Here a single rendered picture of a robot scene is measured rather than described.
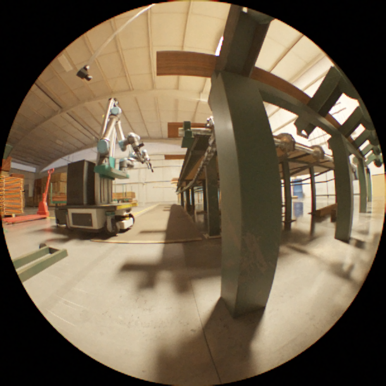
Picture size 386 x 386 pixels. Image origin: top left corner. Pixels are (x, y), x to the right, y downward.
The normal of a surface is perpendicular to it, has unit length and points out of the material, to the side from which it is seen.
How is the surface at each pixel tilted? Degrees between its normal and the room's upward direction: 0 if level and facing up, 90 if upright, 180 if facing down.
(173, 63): 158
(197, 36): 171
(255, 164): 90
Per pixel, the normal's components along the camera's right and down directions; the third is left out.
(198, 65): 0.11, 0.92
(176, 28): 0.03, 1.00
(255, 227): 0.14, -0.03
